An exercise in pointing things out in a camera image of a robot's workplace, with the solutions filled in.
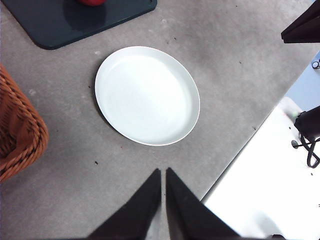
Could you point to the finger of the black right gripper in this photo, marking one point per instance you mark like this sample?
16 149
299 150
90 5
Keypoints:
305 27

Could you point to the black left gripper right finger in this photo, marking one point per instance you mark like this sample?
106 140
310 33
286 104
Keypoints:
190 215

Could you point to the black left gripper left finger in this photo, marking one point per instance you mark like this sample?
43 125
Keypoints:
135 215

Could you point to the red tomato with green stem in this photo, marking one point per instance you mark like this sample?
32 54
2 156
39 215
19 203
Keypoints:
91 2

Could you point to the white round plate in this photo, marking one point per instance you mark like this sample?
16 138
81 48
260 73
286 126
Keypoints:
147 97

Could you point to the brown wicker basket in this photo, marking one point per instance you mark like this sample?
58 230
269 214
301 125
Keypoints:
20 130

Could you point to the dark rectangular cutting board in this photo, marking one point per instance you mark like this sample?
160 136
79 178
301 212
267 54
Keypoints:
50 25

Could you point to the black camera on stand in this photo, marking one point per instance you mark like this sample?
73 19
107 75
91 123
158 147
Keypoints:
308 122

